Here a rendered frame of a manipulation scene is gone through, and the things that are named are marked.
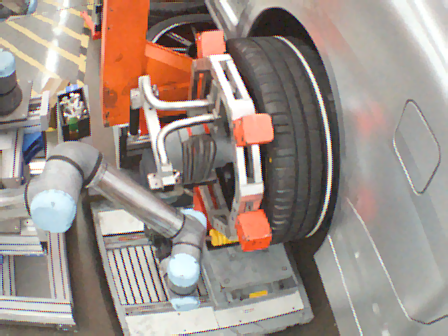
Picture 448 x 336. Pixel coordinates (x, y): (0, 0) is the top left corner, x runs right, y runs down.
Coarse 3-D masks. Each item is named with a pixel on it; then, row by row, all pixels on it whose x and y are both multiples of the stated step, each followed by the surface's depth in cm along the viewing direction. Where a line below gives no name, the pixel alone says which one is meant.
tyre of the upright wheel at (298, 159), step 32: (256, 64) 154; (288, 64) 155; (320, 64) 159; (256, 96) 155; (288, 96) 150; (288, 128) 149; (320, 128) 152; (288, 160) 149; (320, 160) 152; (224, 192) 202; (288, 192) 152; (320, 192) 156; (288, 224) 161; (320, 224) 167
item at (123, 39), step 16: (112, 0) 168; (128, 0) 170; (144, 0) 173; (112, 16) 174; (128, 16) 177; (144, 16) 179; (112, 32) 181; (128, 32) 183; (144, 32) 186; (112, 48) 187; (128, 48) 190; (144, 48) 193; (112, 64) 194; (128, 64) 197; (112, 80) 201; (128, 80) 204; (112, 96) 206; (128, 96) 210; (112, 112) 214; (128, 112) 217
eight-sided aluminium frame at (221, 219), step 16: (192, 64) 183; (208, 64) 164; (224, 64) 162; (192, 80) 188; (208, 80) 188; (224, 80) 156; (240, 80) 157; (192, 96) 192; (224, 96) 154; (240, 96) 155; (192, 112) 198; (240, 112) 151; (240, 160) 152; (256, 160) 153; (240, 176) 152; (256, 176) 154; (208, 192) 195; (240, 192) 153; (256, 192) 154; (208, 208) 192; (224, 208) 192; (240, 208) 158; (256, 208) 160; (224, 224) 175
